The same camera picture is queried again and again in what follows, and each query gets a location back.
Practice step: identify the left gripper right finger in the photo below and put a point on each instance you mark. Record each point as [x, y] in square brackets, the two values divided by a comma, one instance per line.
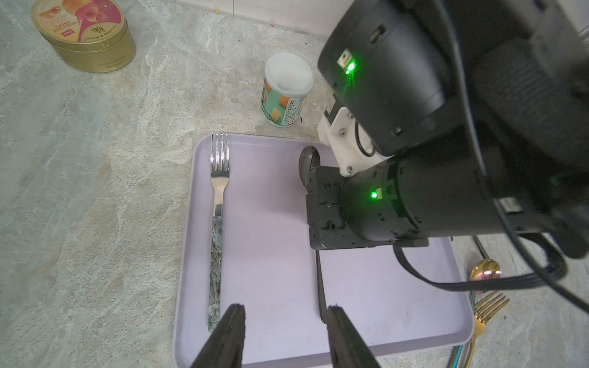
[347, 348]

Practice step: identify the iridescent rainbow spoon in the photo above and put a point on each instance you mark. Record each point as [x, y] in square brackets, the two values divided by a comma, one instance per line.
[486, 270]

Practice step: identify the round gold candy tin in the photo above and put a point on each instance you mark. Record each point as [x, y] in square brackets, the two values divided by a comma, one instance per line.
[89, 35]

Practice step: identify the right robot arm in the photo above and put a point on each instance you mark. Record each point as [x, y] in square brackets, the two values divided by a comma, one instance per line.
[478, 115]

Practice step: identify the gold fork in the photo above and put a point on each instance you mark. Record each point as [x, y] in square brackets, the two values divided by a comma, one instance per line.
[484, 311]

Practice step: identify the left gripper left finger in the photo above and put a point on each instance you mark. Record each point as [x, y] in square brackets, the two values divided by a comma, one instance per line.
[225, 346]

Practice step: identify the small white lidded cup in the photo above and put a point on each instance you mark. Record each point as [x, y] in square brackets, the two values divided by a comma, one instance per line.
[287, 83]

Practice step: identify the silver fork patterned handle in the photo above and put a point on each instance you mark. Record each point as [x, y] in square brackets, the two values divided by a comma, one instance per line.
[220, 173]

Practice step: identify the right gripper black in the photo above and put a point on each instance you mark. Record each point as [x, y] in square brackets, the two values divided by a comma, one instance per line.
[362, 211]

